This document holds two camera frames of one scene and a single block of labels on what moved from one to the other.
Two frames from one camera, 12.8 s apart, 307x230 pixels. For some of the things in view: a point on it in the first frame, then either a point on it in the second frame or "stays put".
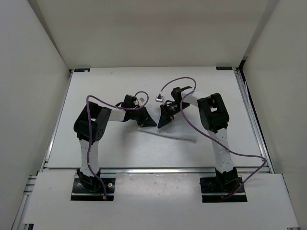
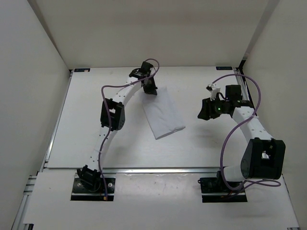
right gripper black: x=167 y=115 to x=206 y=109
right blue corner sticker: x=224 y=68 stays put
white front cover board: x=157 y=200 stays put
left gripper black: x=146 y=120 to x=151 y=90
